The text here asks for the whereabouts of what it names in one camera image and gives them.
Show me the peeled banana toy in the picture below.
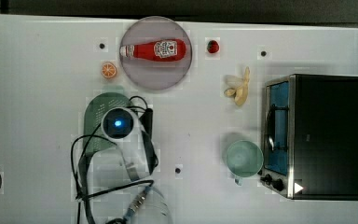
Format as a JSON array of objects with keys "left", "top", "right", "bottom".
[{"left": 224, "top": 67, "right": 250, "bottom": 106}]

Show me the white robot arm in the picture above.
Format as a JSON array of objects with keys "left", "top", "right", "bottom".
[{"left": 78, "top": 107, "right": 173, "bottom": 224}]

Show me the grey round plate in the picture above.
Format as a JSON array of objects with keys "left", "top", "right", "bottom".
[{"left": 118, "top": 16, "right": 192, "bottom": 91}]

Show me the orange slice toy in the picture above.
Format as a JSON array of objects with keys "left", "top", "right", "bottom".
[{"left": 101, "top": 62, "right": 117, "bottom": 78}]

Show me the green plastic mug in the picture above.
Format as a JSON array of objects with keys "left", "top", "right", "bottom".
[{"left": 226, "top": 140, "right": 264, "bottom": 186}]

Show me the red strawberry toy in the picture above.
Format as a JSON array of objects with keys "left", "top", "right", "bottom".
[{"left": 207, "top": 40, "right": 220, "bottom": 54}]

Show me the red ketchup bottle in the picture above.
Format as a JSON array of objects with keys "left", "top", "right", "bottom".
[{"left": 119, "top": 39, "right": 187, "bottom": 62}]

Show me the green plastic strainer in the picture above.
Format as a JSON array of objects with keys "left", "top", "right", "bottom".
[{"left": 83, "top": 86, "right": 131, "bottom": 156}]

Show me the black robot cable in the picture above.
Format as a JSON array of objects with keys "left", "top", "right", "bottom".
[{"left": 70, "top": 95, "right": 159, "bottom": 224}]

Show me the black toaster oven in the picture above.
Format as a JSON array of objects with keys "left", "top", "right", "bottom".
[{"left": 259, "top": 74, "right": 358, "bottom": 201}]

